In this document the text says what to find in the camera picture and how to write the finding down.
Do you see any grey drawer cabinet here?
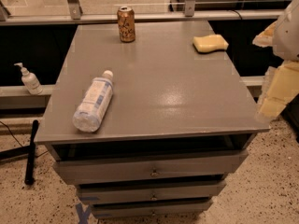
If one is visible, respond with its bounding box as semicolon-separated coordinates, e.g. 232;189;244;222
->
34;20;271;220

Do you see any metal window rail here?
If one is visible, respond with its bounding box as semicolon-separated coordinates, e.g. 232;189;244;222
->
0;0;286;26

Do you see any white pump dispenser bottle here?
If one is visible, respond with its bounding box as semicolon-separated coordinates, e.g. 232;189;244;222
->
15;63;43;95

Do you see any yellow sponge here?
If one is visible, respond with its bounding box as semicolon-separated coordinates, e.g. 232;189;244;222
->
192;35;229;53

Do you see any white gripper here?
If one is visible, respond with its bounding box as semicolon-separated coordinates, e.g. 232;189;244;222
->
252;0;299;119

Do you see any top grey drawer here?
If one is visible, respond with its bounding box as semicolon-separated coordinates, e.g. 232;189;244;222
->
53;149;249;185

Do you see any middle grey drawer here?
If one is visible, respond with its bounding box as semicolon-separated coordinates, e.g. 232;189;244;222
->
77;180;226;204

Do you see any black cable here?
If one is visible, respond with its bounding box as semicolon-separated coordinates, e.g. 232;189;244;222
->
0;120;24;148

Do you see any bottom grey drawer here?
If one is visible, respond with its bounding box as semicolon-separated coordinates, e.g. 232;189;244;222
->
91;198;212;219

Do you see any grey drawer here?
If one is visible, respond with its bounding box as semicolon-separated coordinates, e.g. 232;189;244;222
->
77;180;226;204
91;198;212;219
53;149;249;185

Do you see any gold soda can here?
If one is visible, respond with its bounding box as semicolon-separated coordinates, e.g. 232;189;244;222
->
117;6;135;42

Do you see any black stand leg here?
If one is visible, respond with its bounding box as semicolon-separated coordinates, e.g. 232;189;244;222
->
24;119;39;185

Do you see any clear blue-label plastic bottle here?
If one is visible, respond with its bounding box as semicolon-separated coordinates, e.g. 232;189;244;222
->
73;70;113;133

